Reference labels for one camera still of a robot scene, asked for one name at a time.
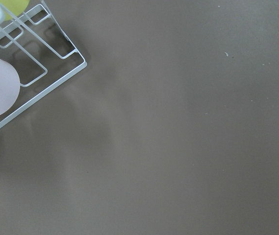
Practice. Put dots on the yellow plastic cup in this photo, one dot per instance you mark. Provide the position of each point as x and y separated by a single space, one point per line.
16 7

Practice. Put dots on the white wire dish rack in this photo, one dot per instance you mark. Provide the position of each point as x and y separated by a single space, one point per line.
41 53

